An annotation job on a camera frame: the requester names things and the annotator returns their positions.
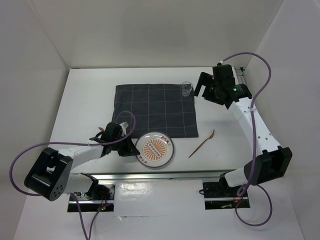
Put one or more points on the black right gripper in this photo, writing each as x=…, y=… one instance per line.
x=206, y=79

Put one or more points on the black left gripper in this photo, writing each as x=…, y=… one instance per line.
x=129, y=149

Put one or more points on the clear drinking glass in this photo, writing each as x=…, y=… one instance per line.
x=186, y=88

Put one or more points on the white plate with orange pattern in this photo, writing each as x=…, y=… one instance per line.
x=156, y=149

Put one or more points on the dark grey checked cloth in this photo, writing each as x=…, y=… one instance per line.
x=156, y=108

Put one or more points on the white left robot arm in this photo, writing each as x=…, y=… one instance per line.
x=51, y=175

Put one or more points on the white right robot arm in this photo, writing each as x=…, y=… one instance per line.
x=270, y=160

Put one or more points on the aluminium right side rail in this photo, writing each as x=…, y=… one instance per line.
x=239, y=75

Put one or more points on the aluminium rail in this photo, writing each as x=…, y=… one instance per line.
x=155, y=176
x=239, y=75

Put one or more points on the aluminium front rail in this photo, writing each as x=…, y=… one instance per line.
x=155, y=176

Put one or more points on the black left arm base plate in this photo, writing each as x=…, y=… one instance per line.
x=101, y=200

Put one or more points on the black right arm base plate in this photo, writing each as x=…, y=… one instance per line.
x=218, y=198

